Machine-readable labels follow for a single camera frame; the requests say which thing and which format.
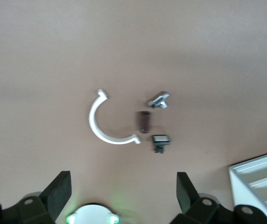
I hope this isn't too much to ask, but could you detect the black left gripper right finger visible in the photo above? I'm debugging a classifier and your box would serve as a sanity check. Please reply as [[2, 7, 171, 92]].
[[170, 172, 267, 224]]

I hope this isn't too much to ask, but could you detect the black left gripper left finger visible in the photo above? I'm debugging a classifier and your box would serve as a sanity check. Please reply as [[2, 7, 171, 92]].
[[0, 171, 72, 224]]

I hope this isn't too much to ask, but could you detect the black square white-faced button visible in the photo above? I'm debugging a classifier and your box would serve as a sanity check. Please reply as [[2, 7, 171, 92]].
[[151, 134, 171, 155]]

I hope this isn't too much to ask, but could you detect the white drawer cabinet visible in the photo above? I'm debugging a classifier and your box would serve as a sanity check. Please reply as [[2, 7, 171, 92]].
[[228, 148, 267, 224]]

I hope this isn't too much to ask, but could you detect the brown terminal block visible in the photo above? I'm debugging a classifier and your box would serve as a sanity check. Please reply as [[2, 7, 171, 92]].
[[136, 111, 152, 133]]

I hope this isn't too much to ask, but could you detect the white curved pipe clamp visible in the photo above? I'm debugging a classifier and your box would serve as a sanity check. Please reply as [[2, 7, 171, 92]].
[[88, 88, 141, 145]]

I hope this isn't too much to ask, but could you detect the chrome pipe fitting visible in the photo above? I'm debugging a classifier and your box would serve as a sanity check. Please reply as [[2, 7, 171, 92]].
[[147, 91, 171, 109]]

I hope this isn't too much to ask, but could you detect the brown table cover sheet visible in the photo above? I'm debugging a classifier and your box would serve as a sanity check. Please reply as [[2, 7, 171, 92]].
[[0, 0, 267, 224]]

